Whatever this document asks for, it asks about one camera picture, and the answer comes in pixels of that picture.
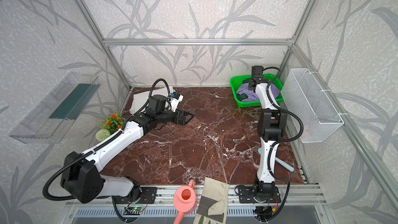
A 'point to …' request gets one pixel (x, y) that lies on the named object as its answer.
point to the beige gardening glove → (213, 207)
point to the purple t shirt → (244, 88)
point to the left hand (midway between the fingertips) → (189, 110)
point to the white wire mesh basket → (312, 114)
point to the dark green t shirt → (241, 97)
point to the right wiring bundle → (263, 213)
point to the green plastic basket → (236, 81)
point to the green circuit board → (132, 210)
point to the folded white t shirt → (139, 100)
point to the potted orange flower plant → (113, 123)
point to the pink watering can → (184, 200)
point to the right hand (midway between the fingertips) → (258, 81)
